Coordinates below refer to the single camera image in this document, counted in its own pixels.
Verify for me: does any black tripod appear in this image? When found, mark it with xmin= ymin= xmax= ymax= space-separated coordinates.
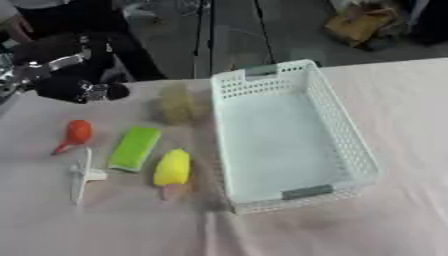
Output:
xmin=190 ymin=0 xmax=279 ymax=80

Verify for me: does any yellow toy popsicle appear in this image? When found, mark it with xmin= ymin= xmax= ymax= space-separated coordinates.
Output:
xmin=152 ymin=148 xmax=193 ymax=202

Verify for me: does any white plastic toy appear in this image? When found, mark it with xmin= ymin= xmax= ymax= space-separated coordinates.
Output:
xmin=68 ymin=147 xmax=111 ymax=206

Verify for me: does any white perforated plastic basket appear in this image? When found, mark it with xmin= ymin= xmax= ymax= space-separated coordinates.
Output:
xmin=208 ymin=59 xmax=382 ymax=215

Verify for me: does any tan cardboard box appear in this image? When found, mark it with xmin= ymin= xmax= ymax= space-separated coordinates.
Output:
xmin=323 ymin=5 xmax=401 ymax=48

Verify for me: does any person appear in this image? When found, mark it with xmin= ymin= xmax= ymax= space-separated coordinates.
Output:
xmin=0 ymin=0 xmax=170 ymax=82

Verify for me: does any red toy with handle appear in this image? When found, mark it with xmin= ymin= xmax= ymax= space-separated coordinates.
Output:
xmin=50 ymin=119 xmax=95 ymax=156

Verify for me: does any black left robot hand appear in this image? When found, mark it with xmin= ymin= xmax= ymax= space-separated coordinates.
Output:
xmin=12 ymin=32 xmax=132 ymax=104

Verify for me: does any green rectangular pack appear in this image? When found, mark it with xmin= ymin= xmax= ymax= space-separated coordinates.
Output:
xmin=106 ymin=125 xmax=163 ymax=173

